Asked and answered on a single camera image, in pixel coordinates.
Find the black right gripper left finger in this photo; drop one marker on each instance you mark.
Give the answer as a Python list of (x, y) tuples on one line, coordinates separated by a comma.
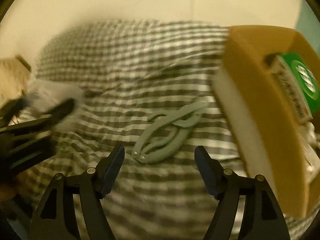
[(55, 215)]

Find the grey white checkered duvet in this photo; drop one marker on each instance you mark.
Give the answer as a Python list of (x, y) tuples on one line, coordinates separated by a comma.
[(129, 70)]

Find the clear plastic bag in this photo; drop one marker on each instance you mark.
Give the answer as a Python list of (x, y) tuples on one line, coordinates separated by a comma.
[(43, 95)]

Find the teal curtain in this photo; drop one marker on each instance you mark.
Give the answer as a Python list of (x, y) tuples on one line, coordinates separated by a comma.
[(308, 26)]

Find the large brown cardboard box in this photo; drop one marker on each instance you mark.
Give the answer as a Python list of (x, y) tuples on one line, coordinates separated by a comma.
[(260, 116)]

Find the beige pillow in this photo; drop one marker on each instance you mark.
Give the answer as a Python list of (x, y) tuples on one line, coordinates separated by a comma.
[(14, 79)]

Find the grey green strap tool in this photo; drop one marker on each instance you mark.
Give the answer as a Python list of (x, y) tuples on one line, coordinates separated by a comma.
[(167, 132)]

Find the green white medicine box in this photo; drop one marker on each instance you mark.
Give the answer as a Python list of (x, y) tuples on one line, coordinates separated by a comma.
[(299, 84)]

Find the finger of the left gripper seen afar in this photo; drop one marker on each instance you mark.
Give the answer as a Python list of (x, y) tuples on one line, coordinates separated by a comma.
[(45, 122)]

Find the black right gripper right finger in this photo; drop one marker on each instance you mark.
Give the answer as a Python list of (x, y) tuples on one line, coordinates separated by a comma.
[(247, 202)]

